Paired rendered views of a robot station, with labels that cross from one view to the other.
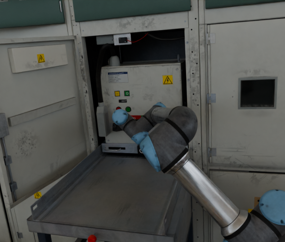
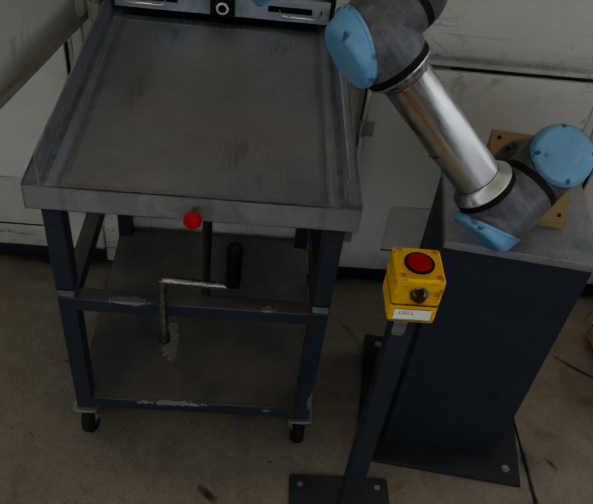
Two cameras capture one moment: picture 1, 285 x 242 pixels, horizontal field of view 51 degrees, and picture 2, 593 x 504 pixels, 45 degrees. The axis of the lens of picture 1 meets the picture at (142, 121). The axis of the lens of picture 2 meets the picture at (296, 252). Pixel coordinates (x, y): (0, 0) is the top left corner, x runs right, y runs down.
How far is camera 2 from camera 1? 0.44 m
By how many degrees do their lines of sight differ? 33
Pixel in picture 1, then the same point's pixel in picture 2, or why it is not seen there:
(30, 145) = not seen: outside the picture
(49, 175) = (10, 67)
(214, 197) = (464, 140)
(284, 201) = (574, 146)
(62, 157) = (31, 19)
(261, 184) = (469, 95)
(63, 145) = not seen: outside the picture
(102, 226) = (210, 194)
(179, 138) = (420, 18)
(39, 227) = (55, 198)
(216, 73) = not seen: outside the picture
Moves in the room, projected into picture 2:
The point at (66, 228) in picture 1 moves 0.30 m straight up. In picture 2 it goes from (125, 200) to (113, 49)
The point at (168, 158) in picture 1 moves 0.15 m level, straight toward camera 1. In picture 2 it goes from (397, 62) to (431, 116)
